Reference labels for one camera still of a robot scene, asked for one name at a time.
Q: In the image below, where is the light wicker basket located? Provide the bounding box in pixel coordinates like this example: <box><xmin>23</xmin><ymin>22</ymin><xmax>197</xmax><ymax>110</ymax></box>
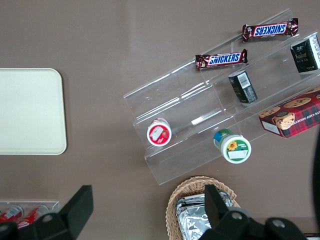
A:
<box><xmin>165</xmin><ymin>175</ymin><xmax>241</xmax><ymax>240</ymax></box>

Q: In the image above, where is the red strawberry yogurt cup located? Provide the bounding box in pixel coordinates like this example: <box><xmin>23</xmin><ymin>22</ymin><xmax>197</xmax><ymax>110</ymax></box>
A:
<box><xmin>146</xmin><ymin>117</ymin><xmax>173</xmax><ymax>147</ymax></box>

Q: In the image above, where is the red cola bottle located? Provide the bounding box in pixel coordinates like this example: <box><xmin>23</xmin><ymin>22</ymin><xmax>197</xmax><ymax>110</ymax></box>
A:
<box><xmin>0</xmin><ymin>204</ymin><xmax>25</xmax><ymax>224</ymax></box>
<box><xmin>16</xmin><ymin>204</ymin><xmax>51</xmax><ymax>229</ymax></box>

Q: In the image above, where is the clear acrylic bottle rack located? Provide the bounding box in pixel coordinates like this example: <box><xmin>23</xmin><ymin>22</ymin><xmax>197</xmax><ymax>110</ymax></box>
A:
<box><xmin>0</xmin><ymin>199</ymin><xmax>61</xmax><ymax>226</ymax></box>

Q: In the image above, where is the red tartan cookie box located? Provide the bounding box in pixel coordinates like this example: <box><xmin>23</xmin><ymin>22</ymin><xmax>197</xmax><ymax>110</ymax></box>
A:
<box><xmin>258</xmin><ymin>86</ymin><xmax>320</xmax><ymax>139</ymax></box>

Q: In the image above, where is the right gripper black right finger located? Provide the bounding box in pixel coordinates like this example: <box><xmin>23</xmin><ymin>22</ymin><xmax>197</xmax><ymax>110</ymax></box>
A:
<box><xmin>199</xmin><ymin>184</ymin><xmax>261</xmax><ymax>240</ymax></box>

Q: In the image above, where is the green sunflower lid cup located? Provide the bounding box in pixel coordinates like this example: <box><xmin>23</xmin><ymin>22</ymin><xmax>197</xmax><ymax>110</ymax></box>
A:
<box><xmin>213</xmin><ymin>128</ymin><xmax>252</xmax><ymax>165</ymax></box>

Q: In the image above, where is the clear acrylic stepped shelf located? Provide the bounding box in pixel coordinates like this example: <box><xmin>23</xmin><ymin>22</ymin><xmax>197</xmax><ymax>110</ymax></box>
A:
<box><xmin>122</xmin><ymin>8</ymin><xmax>320</xmax><ymax>186</ymax></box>

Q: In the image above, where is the beige plastic tray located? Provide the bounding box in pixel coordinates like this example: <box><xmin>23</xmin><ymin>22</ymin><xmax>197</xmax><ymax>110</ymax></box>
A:
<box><xmin>0</xmin><ymin>67</ymin><xmax>68</xmax><ymax>156</ymax></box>

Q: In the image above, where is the brown Snickers bar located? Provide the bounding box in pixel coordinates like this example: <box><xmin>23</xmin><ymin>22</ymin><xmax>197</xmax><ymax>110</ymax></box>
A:
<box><xmin>241</xmin><ymin>17</ymin><xmax>300</xmax><ymax>43</ymax></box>
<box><xmin>194</xmin><ymin>48</ymin><xmax>249</xmax><ymax>72</ymax></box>

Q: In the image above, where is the small black carton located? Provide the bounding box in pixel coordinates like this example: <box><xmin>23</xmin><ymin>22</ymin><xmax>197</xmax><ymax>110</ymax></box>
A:
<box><xmin>289</xmin><ymin>34</ymin><xmax>320</xmax><ymax>74</ymax></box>
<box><xmin>228</xmin><ymin>70</ymin><xmax>258</xmax><ymax>105</ymax></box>

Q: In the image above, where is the foil wrapped sandwich pack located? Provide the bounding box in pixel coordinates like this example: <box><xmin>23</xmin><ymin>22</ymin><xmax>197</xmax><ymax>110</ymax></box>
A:
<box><xmin>174</xmin><ymin>189</ymin><xmax>235</xmax><ymax>240</ymax></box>

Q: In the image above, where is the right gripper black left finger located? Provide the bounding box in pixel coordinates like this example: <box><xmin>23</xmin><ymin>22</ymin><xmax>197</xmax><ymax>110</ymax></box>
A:
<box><xmin>17</xmin><ymin>185</ymin><xmax>95</xmax><ymax>240</ymax></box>

